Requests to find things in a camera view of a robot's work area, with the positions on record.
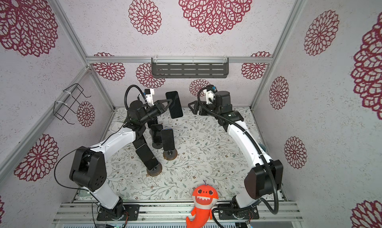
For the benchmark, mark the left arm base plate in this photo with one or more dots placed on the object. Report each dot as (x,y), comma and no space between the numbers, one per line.
(119,213)

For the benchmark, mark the red shark plush toy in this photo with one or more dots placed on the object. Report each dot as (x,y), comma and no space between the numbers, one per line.
(205,198)

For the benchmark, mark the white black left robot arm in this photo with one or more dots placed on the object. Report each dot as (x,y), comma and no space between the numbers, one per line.
(89,165)

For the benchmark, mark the teal ceramic cup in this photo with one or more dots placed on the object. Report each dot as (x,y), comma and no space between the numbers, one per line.
(263,147)

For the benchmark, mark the grey wall shelf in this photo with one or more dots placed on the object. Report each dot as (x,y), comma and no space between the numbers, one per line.
(189,68)

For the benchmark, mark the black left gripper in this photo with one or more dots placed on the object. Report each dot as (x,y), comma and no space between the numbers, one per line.
(159,106)

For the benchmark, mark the phone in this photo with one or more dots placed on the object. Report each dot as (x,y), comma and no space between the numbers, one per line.
(155,132)
(147,157)
(168,139)
(139,142)

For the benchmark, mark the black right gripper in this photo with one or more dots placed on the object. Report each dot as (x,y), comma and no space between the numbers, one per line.
(201,106)

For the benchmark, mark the middle round stand base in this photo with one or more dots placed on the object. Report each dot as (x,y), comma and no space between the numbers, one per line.
(170,154)

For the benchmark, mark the black smartphone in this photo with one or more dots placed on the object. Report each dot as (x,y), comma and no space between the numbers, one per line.
(175,107)

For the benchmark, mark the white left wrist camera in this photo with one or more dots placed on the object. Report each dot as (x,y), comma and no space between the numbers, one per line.
(149,93)

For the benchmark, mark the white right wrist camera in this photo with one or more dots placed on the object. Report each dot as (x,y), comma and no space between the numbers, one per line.
(210,94)

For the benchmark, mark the black wire wall rack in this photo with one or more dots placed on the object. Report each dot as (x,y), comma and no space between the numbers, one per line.
(71,97)

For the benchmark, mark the round stand base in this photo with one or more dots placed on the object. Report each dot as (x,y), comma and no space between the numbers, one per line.
(170,154)
(155,171)

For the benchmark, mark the front round stand base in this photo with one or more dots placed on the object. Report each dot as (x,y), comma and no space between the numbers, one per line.
(155,171)

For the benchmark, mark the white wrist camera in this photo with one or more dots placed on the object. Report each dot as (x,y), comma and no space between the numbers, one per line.
(149,93)
(210,94)

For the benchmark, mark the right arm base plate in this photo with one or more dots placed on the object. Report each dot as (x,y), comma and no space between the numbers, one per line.
(228,212)

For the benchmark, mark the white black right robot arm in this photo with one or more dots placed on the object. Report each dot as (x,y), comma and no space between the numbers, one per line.
(264,179)

